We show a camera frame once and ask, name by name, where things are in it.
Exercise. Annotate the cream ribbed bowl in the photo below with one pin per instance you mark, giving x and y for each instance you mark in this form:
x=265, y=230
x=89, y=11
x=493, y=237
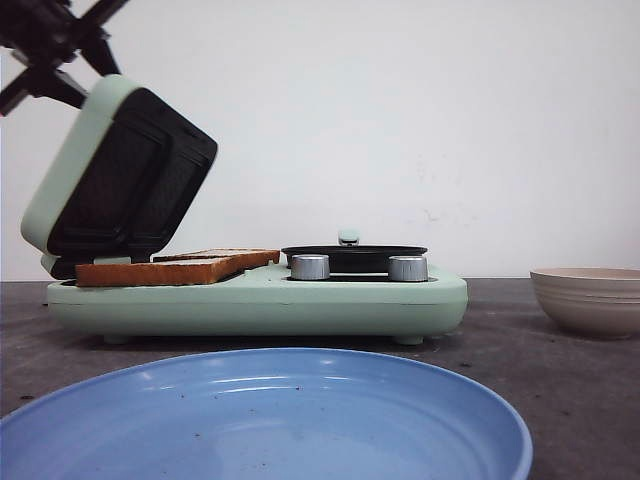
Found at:
x=594, y=301

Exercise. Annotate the black frying pan green handle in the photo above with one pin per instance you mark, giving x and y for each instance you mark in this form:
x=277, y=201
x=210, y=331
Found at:
x=354, y=257

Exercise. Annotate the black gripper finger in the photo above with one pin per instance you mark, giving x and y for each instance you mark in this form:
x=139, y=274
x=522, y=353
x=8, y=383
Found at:
x=58, y=85
x=98, y=55

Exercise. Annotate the silver left control knob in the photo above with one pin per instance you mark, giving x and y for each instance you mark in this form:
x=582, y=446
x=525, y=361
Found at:
x=310, y=267

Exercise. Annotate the blue plate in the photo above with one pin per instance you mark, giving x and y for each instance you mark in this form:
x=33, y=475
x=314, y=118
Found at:
x=280, y=413

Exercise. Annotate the silver control knob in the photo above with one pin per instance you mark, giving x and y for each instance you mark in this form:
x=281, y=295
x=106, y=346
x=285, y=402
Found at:
x=409, y=268
x=310, y=267

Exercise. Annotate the silver right control knob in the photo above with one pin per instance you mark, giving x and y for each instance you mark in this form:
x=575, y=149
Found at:
x=409, y=268

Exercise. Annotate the white bread slice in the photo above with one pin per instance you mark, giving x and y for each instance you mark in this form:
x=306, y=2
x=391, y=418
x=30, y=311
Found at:
x=267, y=254
x=173, y=273

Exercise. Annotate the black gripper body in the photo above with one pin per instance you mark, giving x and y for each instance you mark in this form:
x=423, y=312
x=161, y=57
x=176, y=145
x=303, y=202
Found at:
x=43, y=35

